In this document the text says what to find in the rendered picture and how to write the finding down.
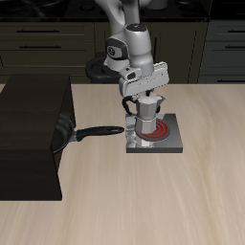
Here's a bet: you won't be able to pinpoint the black kitchen countertop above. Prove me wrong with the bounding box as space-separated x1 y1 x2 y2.
0 0 245 23

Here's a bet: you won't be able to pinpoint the silver moka pot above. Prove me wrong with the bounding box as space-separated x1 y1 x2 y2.
122 91 167 136

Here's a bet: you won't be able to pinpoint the dark wooden cabinet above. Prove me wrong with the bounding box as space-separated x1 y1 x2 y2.
0 74 78 202

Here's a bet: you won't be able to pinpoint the dark kitchen cupboards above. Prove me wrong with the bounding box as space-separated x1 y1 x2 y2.
0 18 245 85

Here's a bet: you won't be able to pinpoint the dark grey stove plate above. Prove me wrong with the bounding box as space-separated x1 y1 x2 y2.
124 113 184 154

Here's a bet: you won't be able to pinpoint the black frying pan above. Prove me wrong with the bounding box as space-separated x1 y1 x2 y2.
51 113 125 156

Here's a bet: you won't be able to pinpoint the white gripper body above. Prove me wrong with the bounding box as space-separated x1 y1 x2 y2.
118 61 169 98

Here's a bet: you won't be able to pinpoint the round stove knob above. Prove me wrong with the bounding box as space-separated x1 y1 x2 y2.
125 122 138 144

